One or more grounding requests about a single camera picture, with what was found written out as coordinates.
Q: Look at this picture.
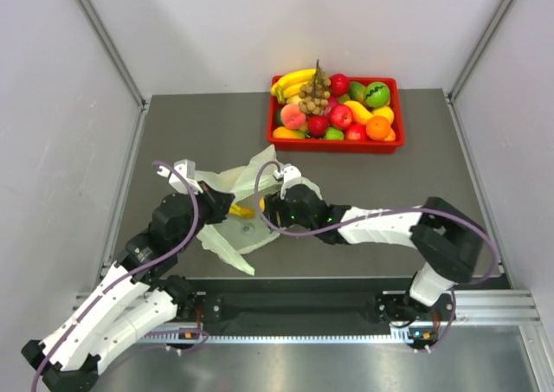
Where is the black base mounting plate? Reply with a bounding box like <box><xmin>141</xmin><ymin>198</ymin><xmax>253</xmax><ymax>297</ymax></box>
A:
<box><xmin>177</xmin><ymin>278</ymin><xmax>454</xmax><ymax>336</ymax></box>

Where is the orange yellow mango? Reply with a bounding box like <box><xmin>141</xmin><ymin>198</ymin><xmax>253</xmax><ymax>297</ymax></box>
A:
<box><xmin>344</xmin><ymin>100</ymin><xmax>374</xmax><ymax>125</ymax></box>

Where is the slotted cable duct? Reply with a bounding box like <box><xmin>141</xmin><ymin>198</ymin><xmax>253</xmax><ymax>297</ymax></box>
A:
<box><xmin>139</xmin><ymin>326</ymin><xmax>438</xmax><ymax>346</ymax></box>

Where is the red apple centre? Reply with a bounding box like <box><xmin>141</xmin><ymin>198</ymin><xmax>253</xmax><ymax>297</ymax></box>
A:
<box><xmin>329</xmin><ymin>105</ymin><xmax>354</xmax><ymax>131</ymax></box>

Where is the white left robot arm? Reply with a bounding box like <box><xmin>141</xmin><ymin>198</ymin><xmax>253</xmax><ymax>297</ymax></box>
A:
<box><xmin>22</xmin><ymin>183</ymin><xmax>235</xmax><ymax>391</ymax></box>

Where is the orange fruit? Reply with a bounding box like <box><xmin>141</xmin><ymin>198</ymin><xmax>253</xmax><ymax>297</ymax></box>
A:
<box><xmin>365</xmin><ymin>116</ymin><xmax>391</xmax><ymax>141</ymax></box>

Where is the red apple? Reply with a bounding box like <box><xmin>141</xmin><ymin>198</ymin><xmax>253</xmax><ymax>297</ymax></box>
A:
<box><xmin>345</xmin><ymin>123</ymin><xmax>369</xmax><ymax>142</ymax></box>
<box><xmin>329</xmin><ymin>74</ymin><xmax>350</xmax><ymax>97</ymax></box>
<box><xmin>329</xmin><ymin>105</ymin><xmax>354</xmax><ymax>131</ymax></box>

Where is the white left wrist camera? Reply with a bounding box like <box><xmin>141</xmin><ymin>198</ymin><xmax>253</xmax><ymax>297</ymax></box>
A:
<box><xmin>168</xmin><ymin>159</ymin><xmax>203</xmax><ymax>195</ymax></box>

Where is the green striped melon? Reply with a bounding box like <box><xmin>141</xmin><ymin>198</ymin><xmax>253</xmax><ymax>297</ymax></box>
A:
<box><xmin>364</xmin><ymin>81</ymin><xmax>390</xmax><ymax>108</ymax></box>

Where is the yellow mango front left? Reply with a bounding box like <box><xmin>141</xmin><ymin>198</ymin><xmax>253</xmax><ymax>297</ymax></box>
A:
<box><xmin>272</xmin><ymin>126</ymin><xmax>306</xmax><ymax>139</ymax></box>

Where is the small yellow banana bunch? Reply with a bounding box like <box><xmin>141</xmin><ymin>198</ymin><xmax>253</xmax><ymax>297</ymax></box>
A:
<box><xmin>229</xmin><ymin>204</ymin><xmax>255</xmax><ymax>219</ymax></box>

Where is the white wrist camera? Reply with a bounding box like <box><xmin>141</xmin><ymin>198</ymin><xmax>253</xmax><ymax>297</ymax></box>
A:
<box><xmin>273</xmin><ymin>164</ymin><xmax>302</xmax><ymax>199</ymax></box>
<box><xmin>168</xmin><ymin>159</ymin><xmax>203</xmax><ymax>195</ymax></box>

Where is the red plastic fruit tray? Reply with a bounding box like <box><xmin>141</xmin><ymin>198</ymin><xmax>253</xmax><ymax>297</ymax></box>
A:
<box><xmin>267</xmin><ymin>77</ymin><xmax>405</xmax><ymax>154</ymax></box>

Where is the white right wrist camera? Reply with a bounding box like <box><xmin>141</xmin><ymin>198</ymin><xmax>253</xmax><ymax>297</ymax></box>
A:
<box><xmin>273</xmin><ymin>164</ymin><xmax>302</xmax><ymax>199</ymax></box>

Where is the dark red fruit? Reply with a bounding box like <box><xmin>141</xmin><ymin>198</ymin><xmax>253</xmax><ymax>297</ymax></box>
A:
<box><xmin>307</xmin><ymin>115</ymin><xmax>330</xmax><ymax>138</ymax></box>

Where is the pink peach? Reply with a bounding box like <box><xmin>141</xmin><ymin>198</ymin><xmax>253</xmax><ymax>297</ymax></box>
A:
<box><xmin>280</xmin><ymin>104</ymin><xmax>306</xmax><ymax>130</ymax></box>

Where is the pale green plastic bag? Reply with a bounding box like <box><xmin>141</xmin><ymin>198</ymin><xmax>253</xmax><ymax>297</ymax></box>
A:
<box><xmin>190</xmin><ymin>144</ymin><xmax>324</xmax><ymax>277</ymax></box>

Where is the red apple front right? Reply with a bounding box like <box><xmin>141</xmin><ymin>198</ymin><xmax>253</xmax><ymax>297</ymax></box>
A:
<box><xmin>345</xmin><ymin>123</ymin><xmax>369</xmax><ymax>142</ymax></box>

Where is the dark green avocado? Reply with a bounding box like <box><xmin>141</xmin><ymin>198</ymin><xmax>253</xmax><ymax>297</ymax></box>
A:
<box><xmin>274</xmin><ymin>108</ymin><xmax>284</xmax><ymax>126</ymax></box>

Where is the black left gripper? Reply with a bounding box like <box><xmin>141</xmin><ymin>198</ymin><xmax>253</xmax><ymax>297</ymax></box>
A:
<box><xmin>176</xmin><ymin>179</ymin><xmax>235</xmax><ymax>253</ymax></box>

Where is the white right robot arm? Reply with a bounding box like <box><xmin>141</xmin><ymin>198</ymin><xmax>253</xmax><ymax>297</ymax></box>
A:
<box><xmin>260</xmin><ymin>184</ymin><xmax>485</xmax><ymax>320</ymax></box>

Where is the green fruit front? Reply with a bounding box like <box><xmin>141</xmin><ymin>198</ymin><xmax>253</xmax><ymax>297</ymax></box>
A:
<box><xmin>324</xmin><ymin>127</ymin><xmax>345</xmax><ymax>141</ymax></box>

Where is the red apple on top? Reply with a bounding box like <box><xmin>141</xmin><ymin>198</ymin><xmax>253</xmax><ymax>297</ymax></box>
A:
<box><xmin>329</xmin><ymin>74</ymin><xmax>350</xmax><ymax>97</ymax></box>

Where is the brown longan cluster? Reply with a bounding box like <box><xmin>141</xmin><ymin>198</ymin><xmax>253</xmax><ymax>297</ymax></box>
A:
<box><xmin>299</xmin><ymin>61</ymin><xmax>331</xmax><ymax>117</ymax></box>

